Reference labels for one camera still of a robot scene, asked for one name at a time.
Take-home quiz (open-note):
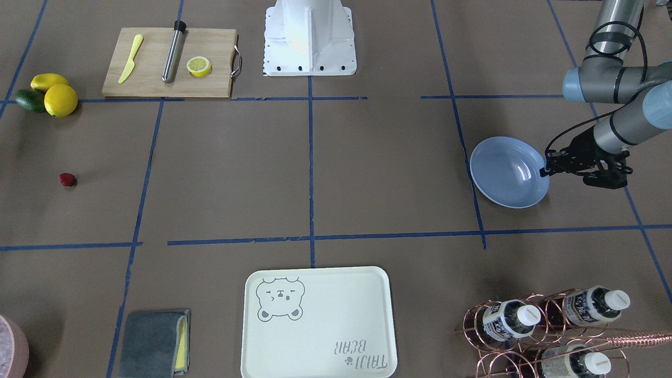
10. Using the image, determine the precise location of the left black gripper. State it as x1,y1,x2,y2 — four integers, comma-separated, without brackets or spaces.
539,130,632,190

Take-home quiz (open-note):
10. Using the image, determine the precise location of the blue plate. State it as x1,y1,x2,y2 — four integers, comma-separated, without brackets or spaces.
469,136,550,209

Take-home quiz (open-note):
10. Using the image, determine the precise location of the red strawberry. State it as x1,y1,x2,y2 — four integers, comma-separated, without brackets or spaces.
58,172,77,187

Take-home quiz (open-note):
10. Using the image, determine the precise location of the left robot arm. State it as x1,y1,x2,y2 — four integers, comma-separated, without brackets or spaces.
539,1,671,190

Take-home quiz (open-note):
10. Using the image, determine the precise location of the tea bottle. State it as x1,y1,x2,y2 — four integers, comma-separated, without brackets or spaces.
475,299,542,345
536,344,612,377
561,286,631,327

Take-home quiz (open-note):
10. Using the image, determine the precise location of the tea bottle middle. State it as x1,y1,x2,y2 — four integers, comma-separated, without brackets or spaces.
475,299,542,345

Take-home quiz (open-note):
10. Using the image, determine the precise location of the cream bear tray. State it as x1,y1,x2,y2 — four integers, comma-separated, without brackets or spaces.
240,266,398,377

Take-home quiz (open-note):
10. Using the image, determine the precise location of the lemon half slice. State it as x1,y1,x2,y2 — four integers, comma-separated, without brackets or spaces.
186,57,212,77

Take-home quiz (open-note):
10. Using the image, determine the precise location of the silver metal rod tool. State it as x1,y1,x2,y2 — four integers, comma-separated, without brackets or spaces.
161,20,186,83

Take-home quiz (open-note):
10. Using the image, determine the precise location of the wooden cutting board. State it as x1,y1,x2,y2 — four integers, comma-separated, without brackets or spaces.
102,28,239,98

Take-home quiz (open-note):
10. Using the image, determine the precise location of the grey folded cloth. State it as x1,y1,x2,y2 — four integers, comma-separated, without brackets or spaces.
118,309,191,377

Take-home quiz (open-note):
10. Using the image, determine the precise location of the yellow plastic knife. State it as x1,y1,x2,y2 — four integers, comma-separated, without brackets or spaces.
118,34,144,84

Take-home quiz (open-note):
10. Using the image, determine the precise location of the yellow lemon large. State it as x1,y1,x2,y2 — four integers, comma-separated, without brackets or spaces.
44,83,79,118

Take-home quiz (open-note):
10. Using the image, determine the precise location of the yellow lemon small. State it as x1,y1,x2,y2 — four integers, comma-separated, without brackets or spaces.
30,72,69,93

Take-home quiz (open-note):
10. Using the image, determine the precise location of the green lime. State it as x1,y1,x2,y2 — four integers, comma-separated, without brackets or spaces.
15,89,46,114

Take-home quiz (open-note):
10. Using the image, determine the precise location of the pink bowl with ice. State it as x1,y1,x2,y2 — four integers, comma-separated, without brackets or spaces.
1,315,29,377

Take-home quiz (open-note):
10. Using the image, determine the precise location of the copper wire bottle rack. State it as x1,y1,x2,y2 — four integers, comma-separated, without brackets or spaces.
455,289,670,377

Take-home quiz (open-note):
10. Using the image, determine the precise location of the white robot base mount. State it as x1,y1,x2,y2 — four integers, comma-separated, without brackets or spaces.
262,1,358,77

